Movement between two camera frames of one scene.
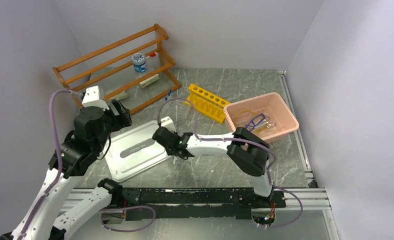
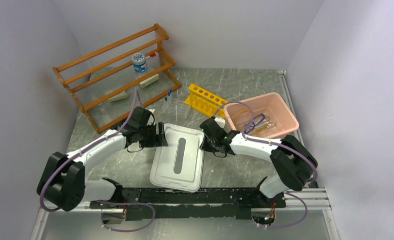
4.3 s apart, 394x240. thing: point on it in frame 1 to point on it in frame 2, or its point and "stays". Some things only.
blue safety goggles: (257, 122) stays
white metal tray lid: (132, 150) to (179, 166)
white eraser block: (149, 81) stays
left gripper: (122, 119) to (158, 139)
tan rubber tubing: (239, 112) stays
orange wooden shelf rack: (135, 69) stays
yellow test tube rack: (206, 103) stays
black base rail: (234, 203) stays
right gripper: (169, 152) to (205, 146)
